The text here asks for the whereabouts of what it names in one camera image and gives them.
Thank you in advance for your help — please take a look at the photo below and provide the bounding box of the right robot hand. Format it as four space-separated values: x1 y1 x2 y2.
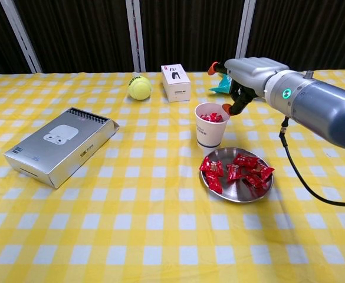
206 57 291 116

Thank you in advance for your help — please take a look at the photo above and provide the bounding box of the round steel plate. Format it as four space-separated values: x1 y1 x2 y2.
199 147 275 203

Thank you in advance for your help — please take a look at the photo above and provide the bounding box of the white paper cup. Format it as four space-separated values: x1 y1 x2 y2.
194 101 231 149

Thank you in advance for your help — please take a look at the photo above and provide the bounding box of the teal snack bag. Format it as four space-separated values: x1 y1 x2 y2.
209 72 235 95

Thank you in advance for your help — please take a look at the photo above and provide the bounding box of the small white product box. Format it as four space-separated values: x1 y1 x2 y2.
160 64 191 103

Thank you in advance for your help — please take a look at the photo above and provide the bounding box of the yellow tennis ball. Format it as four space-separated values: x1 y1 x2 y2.
127 75 153 101

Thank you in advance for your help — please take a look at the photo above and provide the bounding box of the yellow checkered tablecloth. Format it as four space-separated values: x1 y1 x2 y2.
0 70 345 283

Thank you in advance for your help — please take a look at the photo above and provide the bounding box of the silver earbuds box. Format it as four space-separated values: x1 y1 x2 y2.
3 107 120 189

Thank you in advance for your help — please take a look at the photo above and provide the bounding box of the white metal frame post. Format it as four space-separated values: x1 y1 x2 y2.
126 0 146 73
0 0 43 74
235 0 256 60

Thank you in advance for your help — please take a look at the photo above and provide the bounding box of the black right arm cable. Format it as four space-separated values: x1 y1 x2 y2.
279 116 345 206

